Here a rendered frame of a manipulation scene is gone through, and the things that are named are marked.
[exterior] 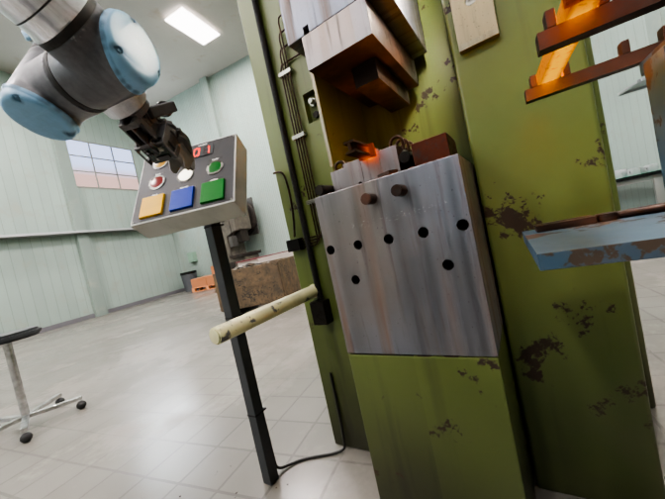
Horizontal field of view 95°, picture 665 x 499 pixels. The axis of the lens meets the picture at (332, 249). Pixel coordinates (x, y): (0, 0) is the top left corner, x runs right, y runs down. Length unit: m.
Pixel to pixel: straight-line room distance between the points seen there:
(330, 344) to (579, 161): 0.91
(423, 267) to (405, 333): 0.17
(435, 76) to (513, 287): 0.82
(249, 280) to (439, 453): 3.61
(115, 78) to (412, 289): 0.67
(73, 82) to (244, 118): 10.47
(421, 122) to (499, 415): 1.00
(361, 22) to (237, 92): 10.51
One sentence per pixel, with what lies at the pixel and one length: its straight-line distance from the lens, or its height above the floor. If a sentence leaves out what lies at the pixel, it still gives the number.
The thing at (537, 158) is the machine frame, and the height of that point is 0.88.
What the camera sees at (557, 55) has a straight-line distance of 0.59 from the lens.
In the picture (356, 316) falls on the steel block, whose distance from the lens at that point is 0.85.
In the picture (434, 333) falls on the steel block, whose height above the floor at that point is 0.53.
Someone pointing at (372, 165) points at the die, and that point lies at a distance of 0.84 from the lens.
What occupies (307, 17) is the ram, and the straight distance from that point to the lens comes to 1.06.
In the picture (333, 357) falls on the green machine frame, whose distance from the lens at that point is 1.21.
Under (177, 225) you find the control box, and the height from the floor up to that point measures 0.94.
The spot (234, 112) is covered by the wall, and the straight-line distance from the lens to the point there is 11.33.
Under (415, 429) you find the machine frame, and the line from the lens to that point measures 0.93.
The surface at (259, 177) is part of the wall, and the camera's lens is 10.37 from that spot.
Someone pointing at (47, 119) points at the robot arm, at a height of 1.06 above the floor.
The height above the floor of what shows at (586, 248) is 0.73.
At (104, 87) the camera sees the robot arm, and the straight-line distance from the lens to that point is 0.56.
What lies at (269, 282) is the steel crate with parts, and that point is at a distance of 4.15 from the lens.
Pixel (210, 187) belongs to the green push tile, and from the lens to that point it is 0.99.
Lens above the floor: 0.80
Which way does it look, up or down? 2 degrees down
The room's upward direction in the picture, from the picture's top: 12 degrees counter-clockwise
